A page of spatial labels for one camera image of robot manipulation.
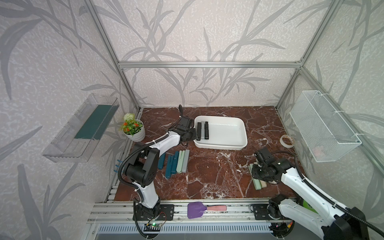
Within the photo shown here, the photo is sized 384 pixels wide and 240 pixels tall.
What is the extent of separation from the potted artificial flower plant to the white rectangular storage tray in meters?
0.36

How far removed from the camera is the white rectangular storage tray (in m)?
0.96

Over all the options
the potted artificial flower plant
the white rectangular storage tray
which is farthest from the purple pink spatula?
the potted artificial flower plant

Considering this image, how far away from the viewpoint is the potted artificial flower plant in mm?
899
